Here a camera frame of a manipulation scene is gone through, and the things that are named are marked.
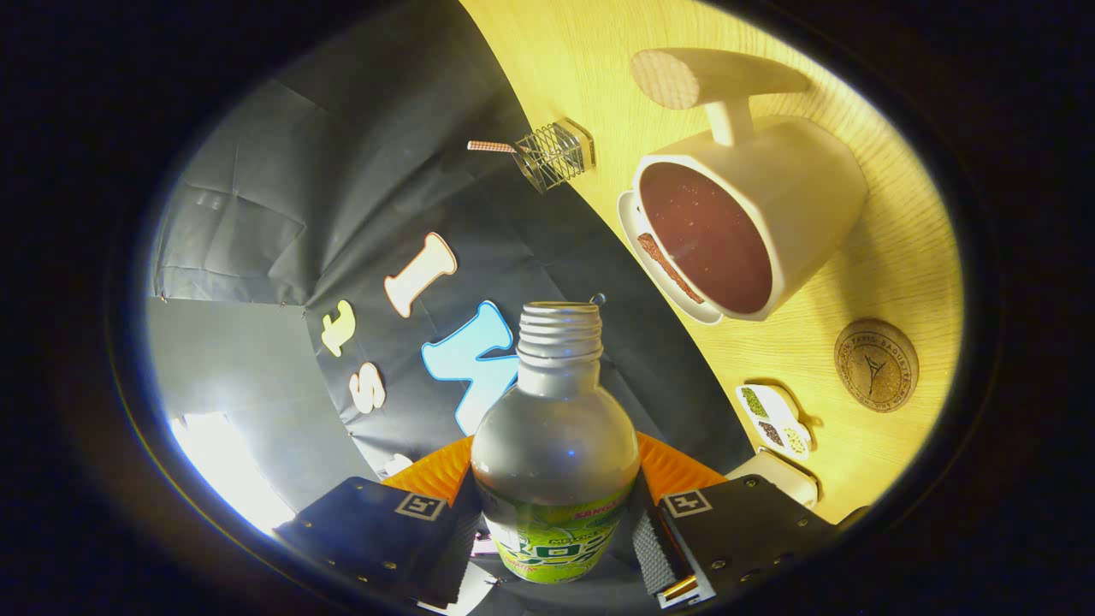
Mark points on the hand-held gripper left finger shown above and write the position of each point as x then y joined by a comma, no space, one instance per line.
368,530

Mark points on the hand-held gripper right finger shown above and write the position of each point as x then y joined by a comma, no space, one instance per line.
744,530

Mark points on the silver green-label juice bottle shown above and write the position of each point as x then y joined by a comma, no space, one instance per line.
556,445

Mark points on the round cork coaster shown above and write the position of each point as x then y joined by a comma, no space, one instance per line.
877,366

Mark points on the white toaster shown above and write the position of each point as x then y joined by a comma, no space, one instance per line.
783,479

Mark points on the white divided dish with beans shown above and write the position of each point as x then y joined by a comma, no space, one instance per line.
774,421

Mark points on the brown meat piece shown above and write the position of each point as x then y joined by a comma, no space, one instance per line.
667,267

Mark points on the wooden table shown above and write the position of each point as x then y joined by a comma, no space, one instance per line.
855,274

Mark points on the white round plate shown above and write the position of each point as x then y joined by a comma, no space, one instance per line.
631,222

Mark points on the black backdrop cloth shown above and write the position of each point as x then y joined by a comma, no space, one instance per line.
385,171

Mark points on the pink striped stick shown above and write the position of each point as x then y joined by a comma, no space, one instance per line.
492,146

